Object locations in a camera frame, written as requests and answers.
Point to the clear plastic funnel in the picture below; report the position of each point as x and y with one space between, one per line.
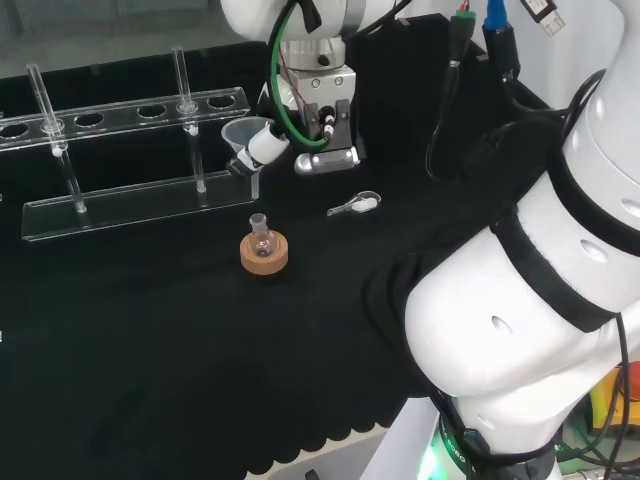
237 132

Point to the small glass round-bottom flask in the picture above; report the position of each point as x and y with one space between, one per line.
262 242

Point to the black bench cloth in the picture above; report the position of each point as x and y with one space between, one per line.
150 325

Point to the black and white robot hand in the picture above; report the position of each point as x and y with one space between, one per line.
320 85

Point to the clear acrylic funnel stand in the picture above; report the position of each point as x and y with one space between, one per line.
125 205

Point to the glass weighing funnel with powder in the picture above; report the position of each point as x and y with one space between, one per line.
362 202

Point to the yellow stop button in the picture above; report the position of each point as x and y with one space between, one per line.
599 405

